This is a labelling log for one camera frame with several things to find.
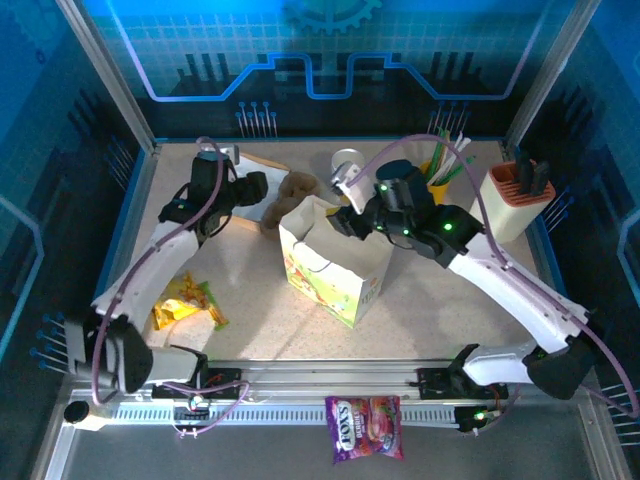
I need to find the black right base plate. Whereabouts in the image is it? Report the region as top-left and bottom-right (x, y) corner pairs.
(416, 367), (510, 401)

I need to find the black handle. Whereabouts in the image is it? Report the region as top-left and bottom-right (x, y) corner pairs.
(530, 159), (553, 197)
(514, 149), (535, 194)

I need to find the beige holder with orange top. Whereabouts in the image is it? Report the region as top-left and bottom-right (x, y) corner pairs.
(479, 159), (557, 245)

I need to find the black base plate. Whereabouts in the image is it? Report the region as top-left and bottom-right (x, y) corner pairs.
(416, 367), (510, 401)
(151, 368), (245, 401)

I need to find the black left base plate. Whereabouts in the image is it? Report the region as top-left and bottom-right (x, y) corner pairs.
(151, 368), (245, 401)

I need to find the flat white paper bag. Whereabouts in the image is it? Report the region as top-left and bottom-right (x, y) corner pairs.
(234, 152), (291, 221)

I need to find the floral paper gift bag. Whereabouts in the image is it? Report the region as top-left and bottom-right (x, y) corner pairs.
(278, 194), (395, 330)

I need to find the white slotted cable duct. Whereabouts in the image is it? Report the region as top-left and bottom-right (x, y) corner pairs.
(107, 402), (461, 429)

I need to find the brown pulp cup carrier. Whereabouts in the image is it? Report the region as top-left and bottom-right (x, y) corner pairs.
(259, 171), (329, 240)

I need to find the white bottle black cap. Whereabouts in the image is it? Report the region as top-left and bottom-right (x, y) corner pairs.
(63, 399), (114, 432)

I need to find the yellow snack packet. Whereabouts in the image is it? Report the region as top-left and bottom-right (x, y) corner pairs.
(152, 272), (204, 331)

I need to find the yellow straw holder cup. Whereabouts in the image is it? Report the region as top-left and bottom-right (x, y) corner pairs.
(419, 160), (451, 205)

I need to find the white wrapped straw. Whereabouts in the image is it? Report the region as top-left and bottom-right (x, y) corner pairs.
(437, 134), (472, 179)

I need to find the small controller board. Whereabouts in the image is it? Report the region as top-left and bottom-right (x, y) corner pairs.
(457, 405), (504, 434)
(172, 394), (211, 419)

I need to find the purple Fox's candy bag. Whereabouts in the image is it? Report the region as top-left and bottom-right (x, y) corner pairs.
(324, 394), (405, 465)

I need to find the aluminium frame post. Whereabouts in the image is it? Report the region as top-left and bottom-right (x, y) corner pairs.
(53, 0), (160, 154)
(502, 0), (587, 151)

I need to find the green paper straw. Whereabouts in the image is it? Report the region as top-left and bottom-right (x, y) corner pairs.
(430, 128), (449, 176)

